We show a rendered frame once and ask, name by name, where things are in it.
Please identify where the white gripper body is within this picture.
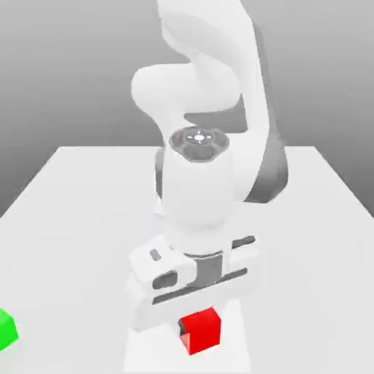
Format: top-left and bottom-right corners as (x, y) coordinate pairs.
(131, 256), (260, 332)

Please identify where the small red cube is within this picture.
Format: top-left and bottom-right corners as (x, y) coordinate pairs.
(178, 306), (222, 356)

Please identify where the small green cube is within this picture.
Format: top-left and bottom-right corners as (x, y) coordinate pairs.
(0, 308), (20, 351)

